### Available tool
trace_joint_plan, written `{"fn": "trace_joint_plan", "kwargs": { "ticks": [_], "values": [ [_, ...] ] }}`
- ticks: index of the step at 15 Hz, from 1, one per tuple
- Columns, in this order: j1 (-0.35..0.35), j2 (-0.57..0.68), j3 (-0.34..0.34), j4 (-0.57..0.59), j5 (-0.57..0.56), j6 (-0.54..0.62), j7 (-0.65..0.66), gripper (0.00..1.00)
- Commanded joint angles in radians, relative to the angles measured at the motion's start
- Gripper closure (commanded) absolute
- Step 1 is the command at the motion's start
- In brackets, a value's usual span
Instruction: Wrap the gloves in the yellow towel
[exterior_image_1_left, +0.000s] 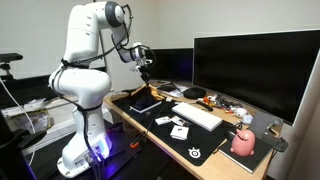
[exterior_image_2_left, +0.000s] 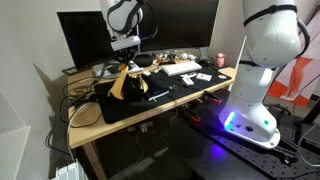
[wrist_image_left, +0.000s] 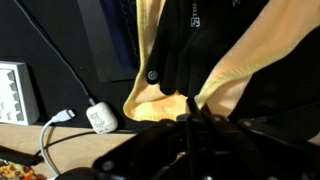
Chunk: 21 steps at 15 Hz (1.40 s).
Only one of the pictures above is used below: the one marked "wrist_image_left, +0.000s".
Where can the white earbuds case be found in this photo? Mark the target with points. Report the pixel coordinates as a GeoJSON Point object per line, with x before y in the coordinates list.
{"type": "Point", "coordinates": [101, 118]}

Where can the black round pouch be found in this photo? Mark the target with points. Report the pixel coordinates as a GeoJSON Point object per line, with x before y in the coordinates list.
{"type": "Point", "coordinates": [73, 175]}

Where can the yellow towel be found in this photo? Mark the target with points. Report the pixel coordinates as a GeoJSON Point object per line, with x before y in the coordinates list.
{"type": "Point", "coordinates": [266, 43]}

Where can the dark blue notebook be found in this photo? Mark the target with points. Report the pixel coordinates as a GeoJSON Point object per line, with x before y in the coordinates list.
{"type": "Point", "coordinates": [113, 33]}

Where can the black ridged stick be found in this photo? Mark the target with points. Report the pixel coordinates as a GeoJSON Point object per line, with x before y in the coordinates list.
{"type": "Point", "coordinates": [16, 156]}

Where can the yellow red snack wrapper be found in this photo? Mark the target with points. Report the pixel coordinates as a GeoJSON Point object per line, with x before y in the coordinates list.
{"type": "Point", "coordinates": [13, 171]}

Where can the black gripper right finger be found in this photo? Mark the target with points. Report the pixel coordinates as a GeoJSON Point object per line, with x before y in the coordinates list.
{"type": "Point", "coordinates": [253, 140]}

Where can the black desk mat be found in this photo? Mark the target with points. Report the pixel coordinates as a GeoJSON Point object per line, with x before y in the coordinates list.
{"type": "Point", "coordinates": [66, 26]}

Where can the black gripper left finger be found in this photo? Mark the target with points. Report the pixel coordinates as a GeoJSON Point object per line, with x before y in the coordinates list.
{"type": "Point", "coordinates": [140, 143]}

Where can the white keyboard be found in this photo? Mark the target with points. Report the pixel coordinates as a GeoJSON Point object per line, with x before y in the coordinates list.
{"type": "Point", "coordinates": [16, 93]}

